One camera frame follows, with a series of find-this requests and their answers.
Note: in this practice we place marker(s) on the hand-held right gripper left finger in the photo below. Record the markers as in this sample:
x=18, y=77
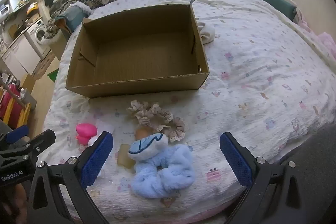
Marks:
x=95, y=158

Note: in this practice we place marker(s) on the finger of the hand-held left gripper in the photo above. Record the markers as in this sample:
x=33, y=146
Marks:
x=15, y=134
x=43, y=140

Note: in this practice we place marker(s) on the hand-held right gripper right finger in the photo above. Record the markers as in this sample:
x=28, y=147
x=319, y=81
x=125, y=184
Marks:
x=237, y=158

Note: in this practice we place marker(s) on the pink rubber toy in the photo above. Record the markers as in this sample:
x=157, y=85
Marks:
x=85, y=132

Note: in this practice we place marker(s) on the white fluffy cloth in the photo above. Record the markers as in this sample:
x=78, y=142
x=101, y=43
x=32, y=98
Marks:
x=106, y=126

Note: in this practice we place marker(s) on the orange tube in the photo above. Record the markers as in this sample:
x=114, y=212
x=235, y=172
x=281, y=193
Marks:
x=141, y=132

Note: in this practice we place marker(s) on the blue and white plush toy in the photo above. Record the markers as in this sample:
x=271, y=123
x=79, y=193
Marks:
x=148, y=146

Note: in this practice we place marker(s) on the light blue fluffy scrunchie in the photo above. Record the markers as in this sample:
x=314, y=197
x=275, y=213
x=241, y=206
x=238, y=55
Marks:
x=157, y=176

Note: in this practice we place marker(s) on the brown cardboard box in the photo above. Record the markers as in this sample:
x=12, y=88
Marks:
x=141, y=56

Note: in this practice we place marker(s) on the wooden rack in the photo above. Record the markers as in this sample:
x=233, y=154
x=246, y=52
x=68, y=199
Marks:
x=23, y=111

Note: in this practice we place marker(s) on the red suitcase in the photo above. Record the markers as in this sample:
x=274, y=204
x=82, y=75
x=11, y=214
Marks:
x=11, y=106

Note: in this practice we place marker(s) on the green floor mat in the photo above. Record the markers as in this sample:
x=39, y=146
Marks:
x=52, y=74

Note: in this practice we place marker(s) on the dark grey cloth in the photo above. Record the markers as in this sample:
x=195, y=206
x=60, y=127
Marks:
x=315, y=161

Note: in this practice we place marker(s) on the white cabinet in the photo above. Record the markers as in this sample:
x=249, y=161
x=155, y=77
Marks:
x=18, y=56

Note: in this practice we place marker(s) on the printed white bedsheet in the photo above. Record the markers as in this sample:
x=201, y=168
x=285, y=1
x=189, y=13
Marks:
x=262, y=82

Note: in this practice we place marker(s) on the white washing machine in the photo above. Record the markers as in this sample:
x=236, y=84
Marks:
x=36, y=32

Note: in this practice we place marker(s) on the teal cushion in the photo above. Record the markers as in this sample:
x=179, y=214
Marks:
x=74, y=15

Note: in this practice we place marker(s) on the white rolled sock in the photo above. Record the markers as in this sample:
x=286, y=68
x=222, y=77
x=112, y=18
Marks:
x=206, y=32

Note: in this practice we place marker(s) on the pink cloth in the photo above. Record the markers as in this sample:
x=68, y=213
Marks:
x=323, y=40

